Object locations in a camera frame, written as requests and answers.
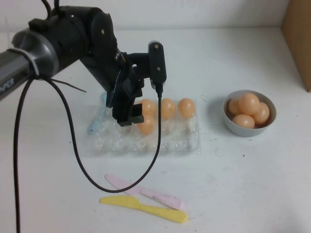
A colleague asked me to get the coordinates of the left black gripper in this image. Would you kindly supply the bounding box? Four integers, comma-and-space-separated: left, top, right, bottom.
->
111, 52, 146, 128

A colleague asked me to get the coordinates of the orange egg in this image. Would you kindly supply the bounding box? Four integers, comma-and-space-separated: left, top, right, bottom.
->
227, 99, 242, 116
140, 99, 156, 117
161, 98, 176, 119
238, 93, 260, 116
177, 98, 196, 119
251, 102, 270, 126
232, 114, 256, 129
138, 114, 156, 136

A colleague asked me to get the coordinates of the clear plastic egg tray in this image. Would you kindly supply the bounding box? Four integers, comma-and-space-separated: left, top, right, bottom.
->
84, 98, 204, 158

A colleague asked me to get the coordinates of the brown cardboard box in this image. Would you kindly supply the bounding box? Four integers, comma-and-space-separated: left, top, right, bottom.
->
281, 0, 311, 93

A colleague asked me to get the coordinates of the black zip tie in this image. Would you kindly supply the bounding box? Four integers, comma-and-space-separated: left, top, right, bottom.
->
50, 77, 87, 93

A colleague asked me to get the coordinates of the pink plastic knife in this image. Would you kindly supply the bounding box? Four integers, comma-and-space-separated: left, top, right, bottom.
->
104, 174, 186, 211

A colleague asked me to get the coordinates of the yellow plastic knife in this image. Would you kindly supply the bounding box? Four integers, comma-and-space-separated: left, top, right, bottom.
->
99, 195, 189, 224

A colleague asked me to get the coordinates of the white zip tie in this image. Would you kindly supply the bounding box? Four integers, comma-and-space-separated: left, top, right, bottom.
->
6, 48, 41, 80

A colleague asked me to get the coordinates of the grey round bowl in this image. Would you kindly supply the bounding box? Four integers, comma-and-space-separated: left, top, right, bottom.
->
223, 90, 277, 138

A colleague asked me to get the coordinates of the long black camera cable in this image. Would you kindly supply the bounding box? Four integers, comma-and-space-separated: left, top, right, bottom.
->
13, 75, 164, 233

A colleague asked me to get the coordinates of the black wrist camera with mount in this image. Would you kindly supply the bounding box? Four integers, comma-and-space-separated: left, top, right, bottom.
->
126, 40, 167, 89

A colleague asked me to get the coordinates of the black twisted cable loop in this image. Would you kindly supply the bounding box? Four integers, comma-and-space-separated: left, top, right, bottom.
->
40, 0, 61, 15

